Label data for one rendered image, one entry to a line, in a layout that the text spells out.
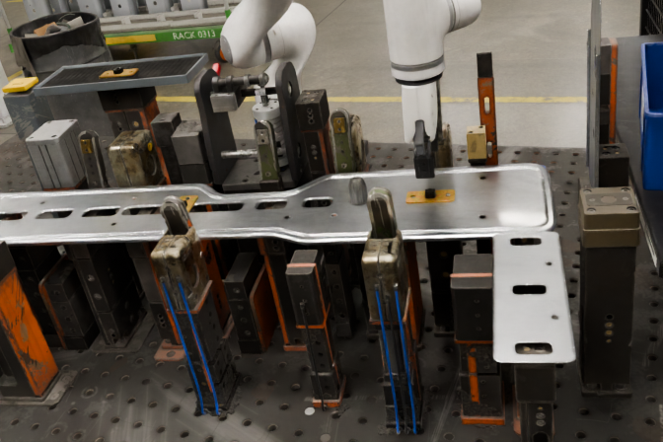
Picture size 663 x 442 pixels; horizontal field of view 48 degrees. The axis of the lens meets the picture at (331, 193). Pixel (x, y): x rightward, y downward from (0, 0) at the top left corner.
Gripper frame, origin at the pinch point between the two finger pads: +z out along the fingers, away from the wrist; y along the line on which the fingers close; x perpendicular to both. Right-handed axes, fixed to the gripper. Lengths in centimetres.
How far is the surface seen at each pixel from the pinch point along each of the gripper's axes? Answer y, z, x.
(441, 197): 1.2, 7.0, 2.0
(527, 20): -405, 112, 31
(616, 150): 1.6, -0.7, 29.9
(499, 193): 0.2, 7.2, 11.7
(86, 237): 9, 8, -63
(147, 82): -27, -8, -60
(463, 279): 21.7, 9.0, 6.1
